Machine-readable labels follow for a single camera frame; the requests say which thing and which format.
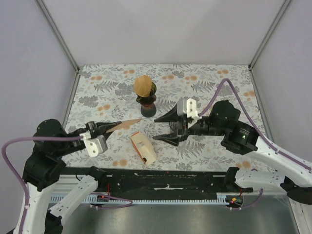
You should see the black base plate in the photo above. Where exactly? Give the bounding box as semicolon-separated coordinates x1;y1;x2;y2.
55;167;253;201

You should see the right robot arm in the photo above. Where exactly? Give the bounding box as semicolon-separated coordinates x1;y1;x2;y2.
154;98;312;205

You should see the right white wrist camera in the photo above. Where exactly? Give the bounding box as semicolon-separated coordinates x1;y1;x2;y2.
176;98;201;120

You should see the floral table mat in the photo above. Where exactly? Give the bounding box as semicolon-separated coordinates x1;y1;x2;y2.
63;64;270;171

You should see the brown paper coffee filter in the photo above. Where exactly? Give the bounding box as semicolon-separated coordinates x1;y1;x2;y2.
134;75;152;98

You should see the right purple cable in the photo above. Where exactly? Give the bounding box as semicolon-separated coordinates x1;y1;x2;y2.
198;78;312;211

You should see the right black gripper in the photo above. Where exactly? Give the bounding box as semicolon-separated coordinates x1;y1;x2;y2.
153;101;226;147

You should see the olive green dripper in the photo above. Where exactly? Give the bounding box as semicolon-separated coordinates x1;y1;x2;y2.
136;82;157;106

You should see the right aluminium frame post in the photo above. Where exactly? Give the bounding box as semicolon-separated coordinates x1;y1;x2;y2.
248;0;292;71

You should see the aluminium frame post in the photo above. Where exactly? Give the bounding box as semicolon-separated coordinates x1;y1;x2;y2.
248;0;292;71
35;0;80;73

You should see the grey clear dripper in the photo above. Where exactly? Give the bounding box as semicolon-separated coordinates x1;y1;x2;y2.
169;122;182;133

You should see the white slotted cable duct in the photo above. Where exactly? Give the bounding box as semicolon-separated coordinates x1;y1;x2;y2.
50;194;243;204

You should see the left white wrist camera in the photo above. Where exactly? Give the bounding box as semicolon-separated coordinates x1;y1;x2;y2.
80;132;108;157

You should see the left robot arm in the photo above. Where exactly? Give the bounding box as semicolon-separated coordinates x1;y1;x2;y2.
1;119;121;234

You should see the left aluminium frame post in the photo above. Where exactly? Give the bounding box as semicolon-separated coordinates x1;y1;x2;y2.
35;0;80;73

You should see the red grey coffee server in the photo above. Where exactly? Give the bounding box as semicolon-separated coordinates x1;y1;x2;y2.
140;102;156;118

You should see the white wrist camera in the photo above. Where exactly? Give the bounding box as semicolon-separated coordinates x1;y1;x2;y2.
176;98;201;120
80;132;108;157

